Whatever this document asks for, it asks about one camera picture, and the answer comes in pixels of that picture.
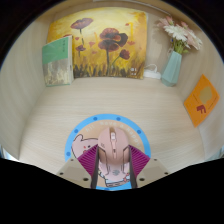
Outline pale teal faceted vase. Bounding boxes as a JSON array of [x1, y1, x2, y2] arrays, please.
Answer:
[[161, 50, 183, 88]]

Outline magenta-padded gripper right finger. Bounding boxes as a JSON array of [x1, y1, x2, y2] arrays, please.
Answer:
[[128, 144, 171, 190]]

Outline orange-covered book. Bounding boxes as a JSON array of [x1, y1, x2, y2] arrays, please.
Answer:
[[183, 73, 221, 128]]

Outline poppy flower painting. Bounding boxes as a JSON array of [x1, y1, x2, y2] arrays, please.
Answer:
[[46, 8, 149, 80]]

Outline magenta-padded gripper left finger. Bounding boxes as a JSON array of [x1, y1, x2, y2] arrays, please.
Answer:
[[56, 143, 101, 190]]

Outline green-covered book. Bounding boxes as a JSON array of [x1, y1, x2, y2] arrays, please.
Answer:
[[41, 34, 75, 88]]

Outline pink and white flower bouquet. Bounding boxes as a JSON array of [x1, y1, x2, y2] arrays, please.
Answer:
[[156, 15, 204, 55]]

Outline pink computer mouse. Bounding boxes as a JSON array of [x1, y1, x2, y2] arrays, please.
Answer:
[[97, 126, 131, 183]]

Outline round cartoon-print mouse pad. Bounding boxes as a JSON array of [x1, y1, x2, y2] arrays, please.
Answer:
[[64, 113, 152, 192]]

